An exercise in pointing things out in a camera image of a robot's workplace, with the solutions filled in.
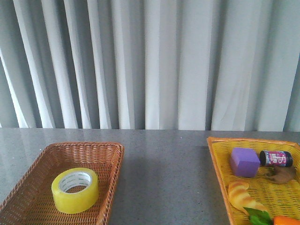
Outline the purple black can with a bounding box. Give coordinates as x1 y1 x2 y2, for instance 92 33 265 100
259 150 293 167

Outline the brown wicker basket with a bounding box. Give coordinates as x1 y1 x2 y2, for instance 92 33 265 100
0 142 124 225

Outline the orange toy carrot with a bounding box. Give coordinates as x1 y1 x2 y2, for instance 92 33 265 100
244 207 300 225

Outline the yellow wicker basket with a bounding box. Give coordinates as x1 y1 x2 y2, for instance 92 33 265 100
207 137 300 225

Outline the toy croissant bread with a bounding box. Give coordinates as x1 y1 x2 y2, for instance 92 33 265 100
228 180 268 216

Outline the yellow tape roll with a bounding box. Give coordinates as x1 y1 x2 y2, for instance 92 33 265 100
51 167 99 214

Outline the purple foam cube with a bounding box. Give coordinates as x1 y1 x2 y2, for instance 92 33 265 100
230 148 260 178

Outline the white pleated curtain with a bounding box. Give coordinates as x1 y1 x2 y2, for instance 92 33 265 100
0 0 300 131

